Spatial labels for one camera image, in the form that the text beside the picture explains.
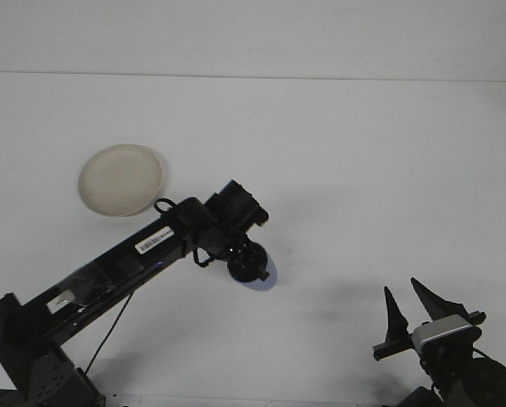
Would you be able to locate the pale blue cup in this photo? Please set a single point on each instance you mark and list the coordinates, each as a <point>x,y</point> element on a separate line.
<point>261,287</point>

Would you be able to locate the pale round plate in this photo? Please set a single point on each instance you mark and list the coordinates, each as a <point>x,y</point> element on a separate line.
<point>117,180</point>

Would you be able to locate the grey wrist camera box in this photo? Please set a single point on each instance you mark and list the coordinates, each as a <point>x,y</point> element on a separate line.
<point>441,328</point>

